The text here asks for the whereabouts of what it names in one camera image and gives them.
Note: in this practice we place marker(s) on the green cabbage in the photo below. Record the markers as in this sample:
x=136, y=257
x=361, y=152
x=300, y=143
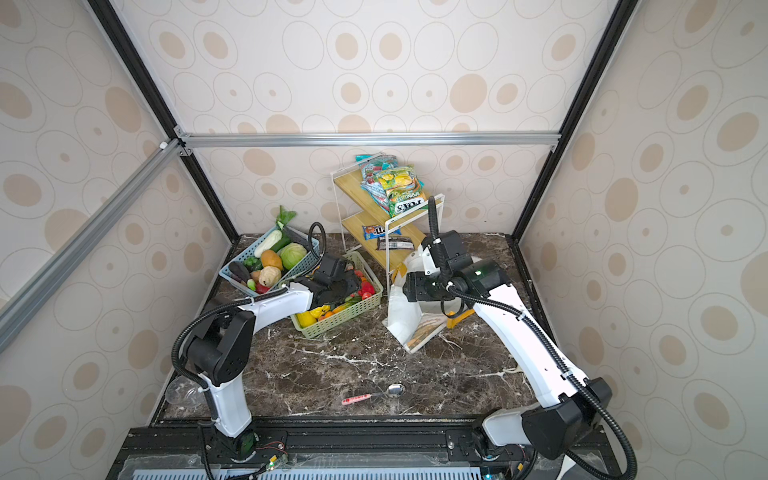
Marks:
x=291, y=255

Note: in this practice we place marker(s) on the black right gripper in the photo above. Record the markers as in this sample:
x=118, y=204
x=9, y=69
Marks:
x=414, y=286

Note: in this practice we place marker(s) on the white wooden shelf rack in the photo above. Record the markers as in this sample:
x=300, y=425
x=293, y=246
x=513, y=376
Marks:
x=347, y=180

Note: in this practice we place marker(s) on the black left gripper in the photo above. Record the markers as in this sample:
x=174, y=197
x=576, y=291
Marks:
x=352, y=283

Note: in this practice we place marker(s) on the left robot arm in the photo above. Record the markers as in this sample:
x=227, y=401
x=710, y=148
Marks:
x=214, y=349

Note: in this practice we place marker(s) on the colourful candy bag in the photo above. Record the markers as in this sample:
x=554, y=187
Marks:
x=370, y=165

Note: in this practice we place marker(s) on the white grocery bag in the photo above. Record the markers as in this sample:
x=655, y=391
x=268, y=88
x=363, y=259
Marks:
x=415, y=324

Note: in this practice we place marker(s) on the yellow lemon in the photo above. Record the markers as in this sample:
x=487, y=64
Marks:
x=305, y=320

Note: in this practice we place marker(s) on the clear plastic cup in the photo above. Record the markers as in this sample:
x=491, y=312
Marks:
x=184, y=393

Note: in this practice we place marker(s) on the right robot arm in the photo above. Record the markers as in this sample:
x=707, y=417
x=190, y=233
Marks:
x=569, y=405

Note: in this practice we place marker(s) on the green yellow candy bag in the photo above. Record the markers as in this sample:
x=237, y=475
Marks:
x=402, y=189

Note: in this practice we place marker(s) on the blue plastic basket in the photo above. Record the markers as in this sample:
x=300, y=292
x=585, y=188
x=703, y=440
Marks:
x=252, y=288

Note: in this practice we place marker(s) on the pink handled spoon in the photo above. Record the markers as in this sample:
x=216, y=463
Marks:
x=393, y=390

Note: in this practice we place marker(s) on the orange potato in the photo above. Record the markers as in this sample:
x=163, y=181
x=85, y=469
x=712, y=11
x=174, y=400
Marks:
x=270, y=258

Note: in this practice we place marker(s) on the blue snack packet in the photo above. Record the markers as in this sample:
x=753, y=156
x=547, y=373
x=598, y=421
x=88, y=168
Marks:
x=371, y=232

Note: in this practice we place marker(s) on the dark purple eggplant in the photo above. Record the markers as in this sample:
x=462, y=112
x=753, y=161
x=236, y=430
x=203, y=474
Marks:
x=239, y=271

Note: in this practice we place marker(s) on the white pumpkin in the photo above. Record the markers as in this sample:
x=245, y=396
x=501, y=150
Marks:
x=269, y=276

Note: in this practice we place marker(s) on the green plastic basket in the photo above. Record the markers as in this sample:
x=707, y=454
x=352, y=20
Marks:
x=366, y=299

